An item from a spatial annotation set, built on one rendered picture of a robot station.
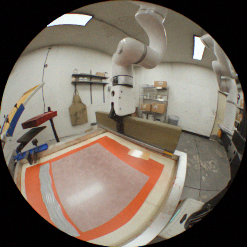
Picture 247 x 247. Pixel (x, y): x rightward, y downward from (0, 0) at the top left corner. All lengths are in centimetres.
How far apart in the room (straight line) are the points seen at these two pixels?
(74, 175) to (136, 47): 44
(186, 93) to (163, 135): 328
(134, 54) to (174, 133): 22
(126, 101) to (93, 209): 35
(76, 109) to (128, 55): 209
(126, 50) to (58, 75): 218
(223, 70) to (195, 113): 308
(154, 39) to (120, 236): 56
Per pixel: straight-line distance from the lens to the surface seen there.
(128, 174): 29
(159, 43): 30
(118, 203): 26
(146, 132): 22
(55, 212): 32
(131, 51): 20
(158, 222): 24
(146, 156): 36
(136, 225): 26
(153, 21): 28
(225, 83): 62
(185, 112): 345
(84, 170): 33
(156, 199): 27
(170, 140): 21
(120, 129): 27
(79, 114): 222
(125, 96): 24
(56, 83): 225
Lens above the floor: 121
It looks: 20 degrees down
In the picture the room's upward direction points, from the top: straight up
